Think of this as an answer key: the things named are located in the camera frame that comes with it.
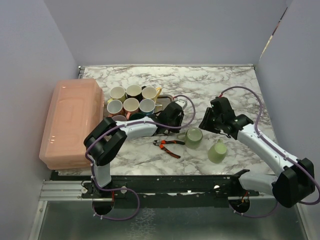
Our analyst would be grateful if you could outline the orange black pliers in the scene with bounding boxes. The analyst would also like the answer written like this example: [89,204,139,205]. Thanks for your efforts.
[152,139,185,159]

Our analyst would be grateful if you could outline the pink plastic storage box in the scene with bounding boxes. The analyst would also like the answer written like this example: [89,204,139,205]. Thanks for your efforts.
[39,78,104,170]

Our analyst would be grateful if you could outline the blue mug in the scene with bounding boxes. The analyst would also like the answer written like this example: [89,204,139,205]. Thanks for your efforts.
[139,98,162,116]

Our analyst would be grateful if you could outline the yellow-green faceted mug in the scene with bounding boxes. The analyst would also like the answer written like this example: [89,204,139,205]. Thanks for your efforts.
[107,86,127,104]

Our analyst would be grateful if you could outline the yellow mug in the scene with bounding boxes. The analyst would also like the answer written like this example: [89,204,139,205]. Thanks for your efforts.
[141,86,162,103]

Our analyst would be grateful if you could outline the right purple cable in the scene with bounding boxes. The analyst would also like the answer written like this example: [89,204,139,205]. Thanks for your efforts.
[217,86,320,218]

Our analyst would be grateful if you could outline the pale green mug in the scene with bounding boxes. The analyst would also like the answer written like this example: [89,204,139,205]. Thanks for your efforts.
[176,127,203,150]

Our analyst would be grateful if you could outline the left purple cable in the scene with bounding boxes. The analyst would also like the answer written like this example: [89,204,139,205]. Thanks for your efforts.
[84,94,196,221]

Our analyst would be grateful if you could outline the salmon pink mug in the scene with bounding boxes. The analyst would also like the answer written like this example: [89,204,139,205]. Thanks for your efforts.
[107,99,125,117]

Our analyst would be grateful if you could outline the lilac wavy-pattern mug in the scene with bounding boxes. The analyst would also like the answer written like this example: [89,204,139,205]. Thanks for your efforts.
[112,115,127,122]

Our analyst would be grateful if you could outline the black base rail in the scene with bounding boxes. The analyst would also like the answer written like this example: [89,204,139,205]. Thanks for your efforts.
[49,171,261,209]

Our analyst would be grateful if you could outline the silver metal tray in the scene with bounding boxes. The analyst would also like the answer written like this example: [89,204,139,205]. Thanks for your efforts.
[154,94,174,113]

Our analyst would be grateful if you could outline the dark teal mug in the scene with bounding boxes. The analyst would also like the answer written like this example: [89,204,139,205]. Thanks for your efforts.
[128,112,145,121]

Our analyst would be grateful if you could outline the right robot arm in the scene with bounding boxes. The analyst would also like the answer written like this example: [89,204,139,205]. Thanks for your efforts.
[199,97,316,208]

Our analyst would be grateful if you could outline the black glossy mug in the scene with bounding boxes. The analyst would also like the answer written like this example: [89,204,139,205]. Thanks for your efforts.
[125,84,146,101]

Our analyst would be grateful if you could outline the aluminium frame rail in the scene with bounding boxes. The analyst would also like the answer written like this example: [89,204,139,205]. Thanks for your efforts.
[38,181,87,201]

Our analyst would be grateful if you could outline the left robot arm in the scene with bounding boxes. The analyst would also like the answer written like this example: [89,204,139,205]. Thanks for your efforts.
[83,101,184,198]

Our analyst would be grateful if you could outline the purple cable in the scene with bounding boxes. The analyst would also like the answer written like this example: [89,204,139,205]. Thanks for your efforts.
[217,86,320,218]
[84,94,196,221]

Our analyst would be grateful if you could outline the light pink mug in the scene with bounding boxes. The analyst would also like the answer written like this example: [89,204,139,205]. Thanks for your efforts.
[123,98,140,120]

